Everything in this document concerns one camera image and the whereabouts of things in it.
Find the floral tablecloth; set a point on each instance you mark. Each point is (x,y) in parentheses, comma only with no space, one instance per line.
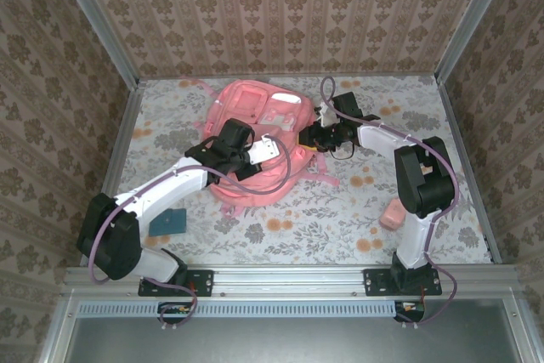
(331,227)

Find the pink student backpack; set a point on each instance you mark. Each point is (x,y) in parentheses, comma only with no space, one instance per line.
(272,180)

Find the black wiring connector box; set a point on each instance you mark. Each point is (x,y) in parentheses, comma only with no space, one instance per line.
(174,307)
(408,307)

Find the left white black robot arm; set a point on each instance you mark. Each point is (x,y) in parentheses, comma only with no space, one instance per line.
(170,186)

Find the aluminium frame post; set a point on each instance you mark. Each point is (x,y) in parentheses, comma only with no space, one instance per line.
(472,18)
(98,18)

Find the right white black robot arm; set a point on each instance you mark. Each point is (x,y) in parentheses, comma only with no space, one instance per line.
(414,231)

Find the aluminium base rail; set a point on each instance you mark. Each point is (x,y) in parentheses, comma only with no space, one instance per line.
(289,280)

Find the teal leather wallet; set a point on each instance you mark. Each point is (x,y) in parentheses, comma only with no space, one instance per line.
(168,222)

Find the aluminium side rail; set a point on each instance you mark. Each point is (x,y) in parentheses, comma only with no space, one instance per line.
(122,125)
(468,167)

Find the pink pencil case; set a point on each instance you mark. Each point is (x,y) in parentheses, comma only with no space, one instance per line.
(393,215)

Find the grey metal panel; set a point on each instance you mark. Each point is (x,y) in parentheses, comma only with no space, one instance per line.
(289,342)

